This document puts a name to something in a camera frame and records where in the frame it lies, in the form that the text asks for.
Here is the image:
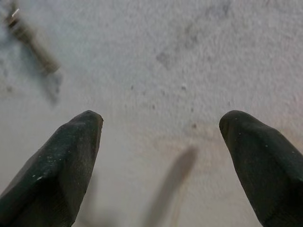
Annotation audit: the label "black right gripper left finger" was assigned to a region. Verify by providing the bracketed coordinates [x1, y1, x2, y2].
[0, 110, 103, 227]

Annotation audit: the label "silver keys on ring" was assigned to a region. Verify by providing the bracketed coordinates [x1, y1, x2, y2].
[2, 0, 61, 74]

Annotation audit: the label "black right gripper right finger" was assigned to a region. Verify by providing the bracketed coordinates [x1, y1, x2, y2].
[219, 110, 303, 227]

